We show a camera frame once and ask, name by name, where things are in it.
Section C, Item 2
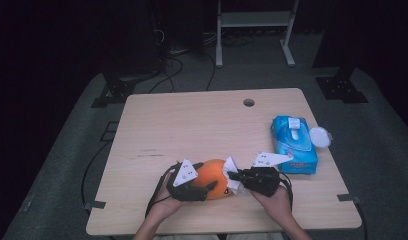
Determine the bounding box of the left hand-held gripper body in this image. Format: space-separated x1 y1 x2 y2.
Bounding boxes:
166 158 210 202

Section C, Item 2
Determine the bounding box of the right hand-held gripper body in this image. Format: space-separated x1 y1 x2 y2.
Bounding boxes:
242 152 294 198

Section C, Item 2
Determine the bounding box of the orange round fruit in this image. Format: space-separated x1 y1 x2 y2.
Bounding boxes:
191 158 234 200

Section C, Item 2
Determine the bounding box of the white wet wipe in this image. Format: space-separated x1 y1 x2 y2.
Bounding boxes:
222 156 246 196

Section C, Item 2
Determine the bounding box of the blue wet wipes pack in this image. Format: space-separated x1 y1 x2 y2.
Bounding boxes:
271 115 333 175

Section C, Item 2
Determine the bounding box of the person's right hand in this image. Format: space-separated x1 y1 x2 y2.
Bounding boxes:
250 184 293 219

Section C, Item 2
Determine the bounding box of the person's left hand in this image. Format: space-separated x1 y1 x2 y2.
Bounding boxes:
154 181 193 218

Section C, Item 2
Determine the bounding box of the gray tape strip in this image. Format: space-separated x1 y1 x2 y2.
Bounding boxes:
83 200 107 211
337 193 362 204

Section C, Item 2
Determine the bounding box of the black stand base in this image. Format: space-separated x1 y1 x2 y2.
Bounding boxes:
91 71 137 109
315 64 370 104

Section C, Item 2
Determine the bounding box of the white metal stand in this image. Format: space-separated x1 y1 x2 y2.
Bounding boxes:
215 0 300 69

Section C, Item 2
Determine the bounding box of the right hand-held gripper black cable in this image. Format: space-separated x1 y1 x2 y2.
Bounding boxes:
277 171 295 211

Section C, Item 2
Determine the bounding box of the hand-held gripper black cable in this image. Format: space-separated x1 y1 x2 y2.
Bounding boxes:
144 163 180 219
277 171 295 211

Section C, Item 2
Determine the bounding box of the left hand-held gripper black cable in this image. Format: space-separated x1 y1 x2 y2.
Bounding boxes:
144 163 180 219

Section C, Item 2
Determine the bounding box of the black looped floor cable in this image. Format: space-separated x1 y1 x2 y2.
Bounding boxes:
148 56 185 94

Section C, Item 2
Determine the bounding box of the black thin floor cable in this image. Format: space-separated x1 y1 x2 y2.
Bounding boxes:
205 51 217 92

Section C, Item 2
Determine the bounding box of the black long floor cable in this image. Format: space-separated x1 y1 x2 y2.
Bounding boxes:
80 141 110 206

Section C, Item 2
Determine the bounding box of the tangle of dark cables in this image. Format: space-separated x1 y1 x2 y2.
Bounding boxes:
203 31 255 48

